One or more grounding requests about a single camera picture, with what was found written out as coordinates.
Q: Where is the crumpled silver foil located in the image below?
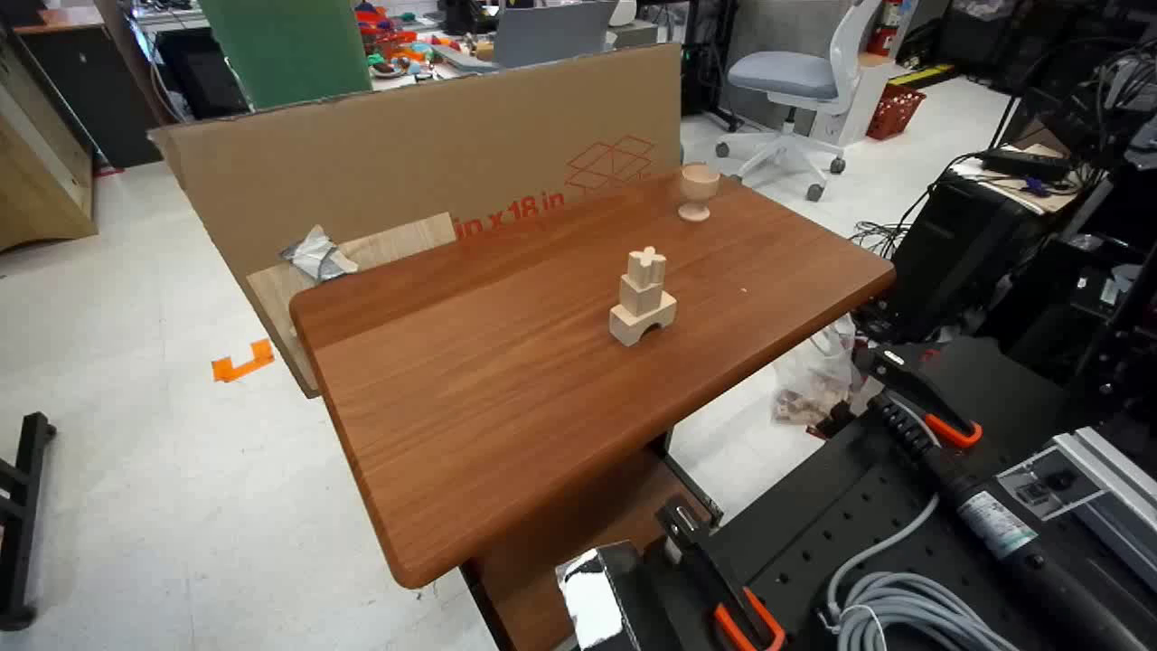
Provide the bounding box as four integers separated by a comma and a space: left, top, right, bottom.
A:
277, 221, 360, 285

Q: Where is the black floor stand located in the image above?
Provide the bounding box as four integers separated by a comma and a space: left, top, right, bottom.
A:
0, 408, 60, 634

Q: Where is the printed paper label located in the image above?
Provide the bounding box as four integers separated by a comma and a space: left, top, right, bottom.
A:
994, 444, 1105, 523

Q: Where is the wooden cube block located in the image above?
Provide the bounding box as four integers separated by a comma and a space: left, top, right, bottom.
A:
618, 271, 668, 320

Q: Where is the colourful toy pile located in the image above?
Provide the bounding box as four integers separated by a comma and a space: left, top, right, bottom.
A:
352, 0, 500, 92

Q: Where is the red plastic basket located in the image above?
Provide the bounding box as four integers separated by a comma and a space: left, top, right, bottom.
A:
864, 83, 930, 146

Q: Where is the grey office chair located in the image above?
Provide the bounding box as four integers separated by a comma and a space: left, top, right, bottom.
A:
711, 0, 884, 208

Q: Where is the wooden arch block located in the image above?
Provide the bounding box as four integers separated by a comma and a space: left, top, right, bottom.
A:
604, 288, 681, 352

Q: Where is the white plastic bag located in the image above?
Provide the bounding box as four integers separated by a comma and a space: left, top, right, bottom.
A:
769, 314, 876, 437

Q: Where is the beige wooden cabinet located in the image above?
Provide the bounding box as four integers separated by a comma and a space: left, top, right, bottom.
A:
0, 32, 100, 253

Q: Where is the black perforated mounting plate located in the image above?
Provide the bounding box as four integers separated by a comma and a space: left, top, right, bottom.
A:
627, 333, 1157, 651

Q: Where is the wooden wine cup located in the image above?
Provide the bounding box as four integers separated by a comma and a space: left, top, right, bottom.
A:
671, 162, 722, 228

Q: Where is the dark wooden cabinet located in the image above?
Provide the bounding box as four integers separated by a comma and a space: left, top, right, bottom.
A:
7, 0, 165, 173

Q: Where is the grey coiled cable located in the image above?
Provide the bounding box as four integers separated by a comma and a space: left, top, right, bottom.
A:
822, 487, 1027, 651

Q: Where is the small light cardboard piece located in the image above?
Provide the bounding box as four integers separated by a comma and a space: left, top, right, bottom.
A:
245, 210, 464, 402

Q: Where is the notched wooden block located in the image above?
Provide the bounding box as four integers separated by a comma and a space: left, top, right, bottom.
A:
623, 241, 671, 288

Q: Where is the green board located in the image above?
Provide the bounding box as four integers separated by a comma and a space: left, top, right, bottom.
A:
196, 0, 375, 117

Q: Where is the shiny chrome plate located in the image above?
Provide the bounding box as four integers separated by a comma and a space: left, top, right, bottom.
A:
554, 546, 628, 651

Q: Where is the black clamp orange handle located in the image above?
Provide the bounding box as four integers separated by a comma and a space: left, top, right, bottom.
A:
858, 340, 987, 456
649, 494, 792, 651

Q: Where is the aluminium extrusion rail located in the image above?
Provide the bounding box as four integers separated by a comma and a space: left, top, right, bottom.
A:
1048, 423, 1157, 591

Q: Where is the black rod silver label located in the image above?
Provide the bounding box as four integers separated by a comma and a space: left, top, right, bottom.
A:
931, 463, 1157, 651

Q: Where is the black equipment cart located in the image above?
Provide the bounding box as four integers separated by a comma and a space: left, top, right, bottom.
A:
884, 147, 1088, 347

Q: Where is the large cardboard sheet red print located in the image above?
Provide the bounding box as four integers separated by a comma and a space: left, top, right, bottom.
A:
148, 44, 688, 288

